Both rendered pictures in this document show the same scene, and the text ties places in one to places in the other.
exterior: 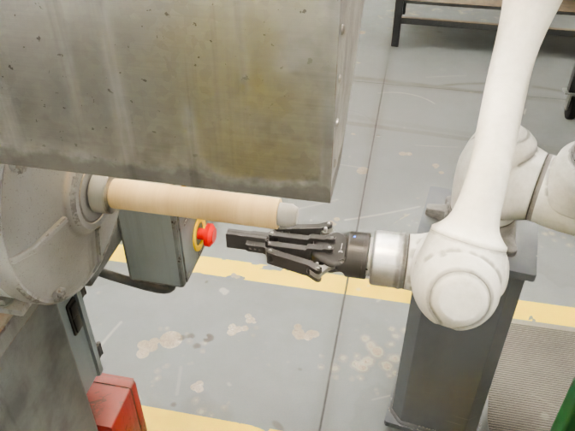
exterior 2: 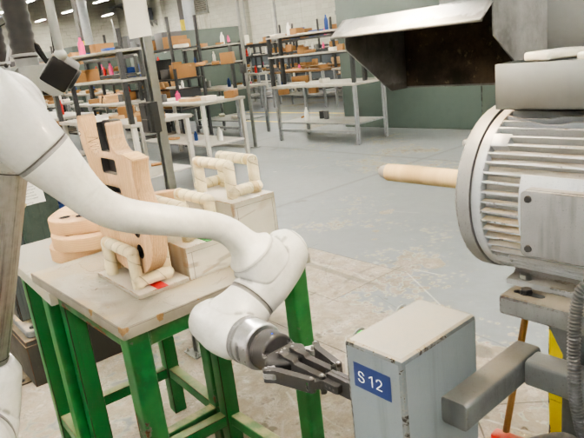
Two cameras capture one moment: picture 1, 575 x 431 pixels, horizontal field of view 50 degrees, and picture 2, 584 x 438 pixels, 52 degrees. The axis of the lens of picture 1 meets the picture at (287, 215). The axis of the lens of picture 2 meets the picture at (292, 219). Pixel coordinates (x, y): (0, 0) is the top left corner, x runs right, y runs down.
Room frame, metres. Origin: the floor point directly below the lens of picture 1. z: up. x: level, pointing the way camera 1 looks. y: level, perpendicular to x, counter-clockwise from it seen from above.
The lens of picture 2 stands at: (1.46, 0.54, 1.49)
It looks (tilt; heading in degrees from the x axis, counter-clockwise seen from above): 16 degrees down; 219
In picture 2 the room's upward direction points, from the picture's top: 7 degrees counter-clockwise
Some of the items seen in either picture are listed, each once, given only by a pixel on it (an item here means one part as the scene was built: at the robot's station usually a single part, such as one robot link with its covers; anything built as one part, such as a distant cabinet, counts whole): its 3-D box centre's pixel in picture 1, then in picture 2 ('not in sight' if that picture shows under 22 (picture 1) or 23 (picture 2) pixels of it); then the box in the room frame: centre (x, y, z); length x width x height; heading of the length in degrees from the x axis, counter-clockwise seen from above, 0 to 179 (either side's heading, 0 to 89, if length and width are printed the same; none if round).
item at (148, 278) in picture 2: not in sight; (154, 275); (0.56, -0.67, 0.96); 0.11 x 0.03 x 0.03; 167
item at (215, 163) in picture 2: not in sight; (212, 163); (0.26, -0.69, 1.20); 0.20 x 0.03 x 0.03; 76
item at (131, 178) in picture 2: not in sight; (122, 195); (0.53, -0.76, 1.17); 0.35 x 0.04 x 0.40; 76
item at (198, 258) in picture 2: not in sight; (189, 247); (0.38, -0.72, 0.98); 0.27 x 0.16 x 0.09; 77
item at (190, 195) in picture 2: not in sight; (193, 196); (0.34, -0.71, 1.12); 0.20 x 0.03 x 0.03; 76
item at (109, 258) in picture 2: not in sight; (109, 257); (0.55, -0.85, 0.99); 0.03 x 0.03 x 0.09
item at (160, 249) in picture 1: (125, 227); (468, 420); (0.80, 0.27, 0.99); 0.24 x 0.21 x 0.26; 78
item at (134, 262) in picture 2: not in sight; (136, 270); (0.59, -0.69, 0.99); 0.03 x 0.03 x 0.09
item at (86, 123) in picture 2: not in sight; (91, 133); (0.50, -0.89, 1.33); 0.07 x 0.04 x 0.10; 76
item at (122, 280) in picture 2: not in sight; (142, 276); (0.53, -0.76, 0.94); 0.27 x 0.15 x 0.01; 77
